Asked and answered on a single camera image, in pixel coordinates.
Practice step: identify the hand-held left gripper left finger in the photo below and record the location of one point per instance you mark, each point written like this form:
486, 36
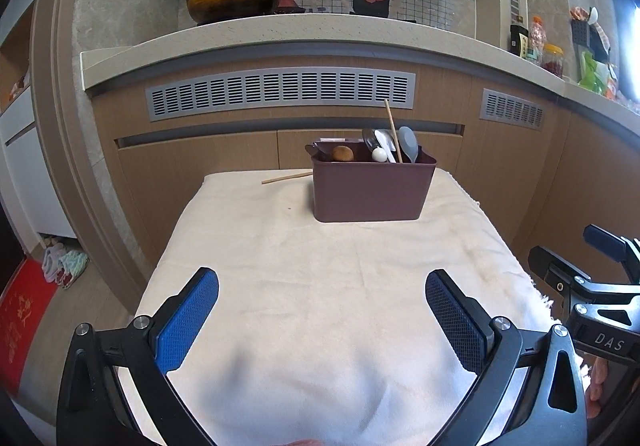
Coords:
187, 321

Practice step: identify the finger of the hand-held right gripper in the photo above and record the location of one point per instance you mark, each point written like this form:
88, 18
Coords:
612, 243
565, 276

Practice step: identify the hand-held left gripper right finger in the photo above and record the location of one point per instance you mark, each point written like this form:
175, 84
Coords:
457, 321

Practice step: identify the mauve plastic utensil holder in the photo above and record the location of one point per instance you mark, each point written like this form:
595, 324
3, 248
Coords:
370, 191

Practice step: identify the wooden chopstick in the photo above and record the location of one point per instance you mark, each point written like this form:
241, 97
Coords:
287, 177
392, 125

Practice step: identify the metal spoon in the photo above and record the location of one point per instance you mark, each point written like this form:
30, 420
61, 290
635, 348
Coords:
370, 139

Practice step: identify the person's right hand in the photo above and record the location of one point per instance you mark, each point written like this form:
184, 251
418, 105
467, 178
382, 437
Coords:
597, 386

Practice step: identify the pile of slippers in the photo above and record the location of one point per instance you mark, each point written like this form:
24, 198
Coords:
65, 267

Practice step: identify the cream white table cloth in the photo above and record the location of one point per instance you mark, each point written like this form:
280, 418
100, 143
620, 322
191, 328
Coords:
325, 286

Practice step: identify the small wrapped packets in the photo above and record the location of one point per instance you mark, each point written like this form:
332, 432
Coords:
625, 95

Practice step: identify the red floor mat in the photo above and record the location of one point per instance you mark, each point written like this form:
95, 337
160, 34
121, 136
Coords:
25, 321

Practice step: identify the short grey vent grille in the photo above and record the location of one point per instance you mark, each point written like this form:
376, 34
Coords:
512, 109

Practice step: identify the green plastic bag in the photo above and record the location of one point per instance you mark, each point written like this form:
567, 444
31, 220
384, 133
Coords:
595, 73

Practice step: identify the kitchen counter with wooden cabinets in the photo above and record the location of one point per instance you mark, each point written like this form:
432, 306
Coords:
225, 145

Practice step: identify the grey-blue plastic spoon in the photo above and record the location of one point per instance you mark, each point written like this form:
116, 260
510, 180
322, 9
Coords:
408, 141

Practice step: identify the yellow-lidded jar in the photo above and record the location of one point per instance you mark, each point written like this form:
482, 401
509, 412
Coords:
553, 61

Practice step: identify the white plastic spoon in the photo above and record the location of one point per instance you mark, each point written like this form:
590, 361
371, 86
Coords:
386, 143

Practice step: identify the window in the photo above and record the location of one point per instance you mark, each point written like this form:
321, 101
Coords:
631, 45

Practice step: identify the brown wooden spoon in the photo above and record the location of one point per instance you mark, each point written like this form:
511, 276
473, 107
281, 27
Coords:
343, 153

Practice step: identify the clear bottle with orange cap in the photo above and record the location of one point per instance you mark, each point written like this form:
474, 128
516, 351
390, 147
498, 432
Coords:
536, 38

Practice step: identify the dark sauce bottle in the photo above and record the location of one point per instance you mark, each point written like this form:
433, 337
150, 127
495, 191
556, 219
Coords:
519, 39

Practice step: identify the white cabinet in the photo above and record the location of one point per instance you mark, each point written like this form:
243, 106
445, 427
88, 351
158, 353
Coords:
30, 160

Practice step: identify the long grey vent grille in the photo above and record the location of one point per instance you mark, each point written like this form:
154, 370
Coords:
280, 90

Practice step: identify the black wall utensil rack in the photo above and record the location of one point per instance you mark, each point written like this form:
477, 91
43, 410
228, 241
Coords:
587, 31

